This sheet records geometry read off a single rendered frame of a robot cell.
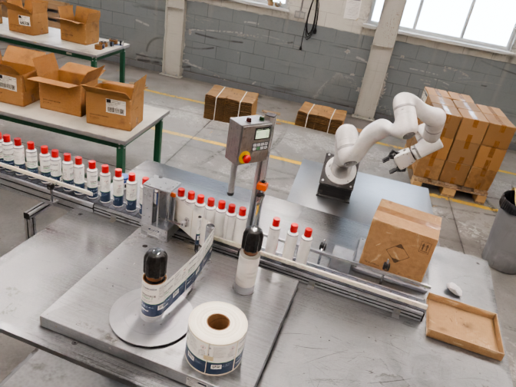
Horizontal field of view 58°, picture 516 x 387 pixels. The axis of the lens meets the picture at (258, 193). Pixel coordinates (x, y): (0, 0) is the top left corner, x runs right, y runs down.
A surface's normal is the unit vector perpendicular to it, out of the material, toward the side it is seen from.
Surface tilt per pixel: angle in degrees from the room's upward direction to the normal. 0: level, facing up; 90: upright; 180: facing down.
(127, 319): 0
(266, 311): 0
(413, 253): 90
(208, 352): 90
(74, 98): 90
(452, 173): 90
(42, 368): 0
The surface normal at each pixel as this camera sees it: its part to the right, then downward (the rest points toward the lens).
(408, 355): 0.15, -0.87
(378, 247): -0.40, 0.38
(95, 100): -0.12, 0.47
